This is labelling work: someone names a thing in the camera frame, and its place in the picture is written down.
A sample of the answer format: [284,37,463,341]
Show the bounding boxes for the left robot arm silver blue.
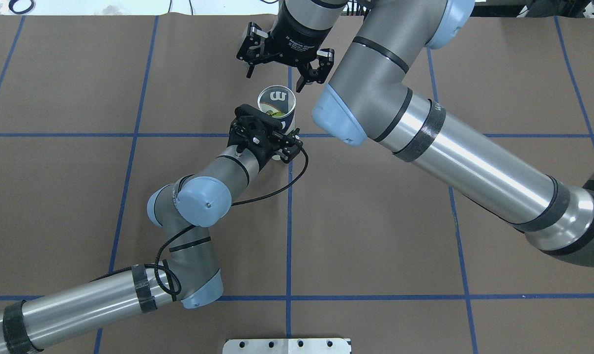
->
[0,128,305,354]

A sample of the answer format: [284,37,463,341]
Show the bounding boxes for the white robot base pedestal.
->
[222,338,353,354]

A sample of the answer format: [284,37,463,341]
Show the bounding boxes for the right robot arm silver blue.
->
[236,0,594,267]

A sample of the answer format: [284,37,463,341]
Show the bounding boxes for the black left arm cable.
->
[153,147,309,302]

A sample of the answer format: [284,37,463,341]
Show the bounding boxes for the Roland Garros tennis ball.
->
[265,110,287,119]

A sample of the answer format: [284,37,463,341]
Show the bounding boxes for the clear Wilson tennis ball can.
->
[257,85,296,134]

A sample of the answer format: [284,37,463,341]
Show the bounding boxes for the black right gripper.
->
[236,20,335,93]

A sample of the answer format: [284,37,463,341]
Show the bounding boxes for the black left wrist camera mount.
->
[227,104,283,150]

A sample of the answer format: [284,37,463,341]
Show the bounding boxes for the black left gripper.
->
[252,129,303,171]

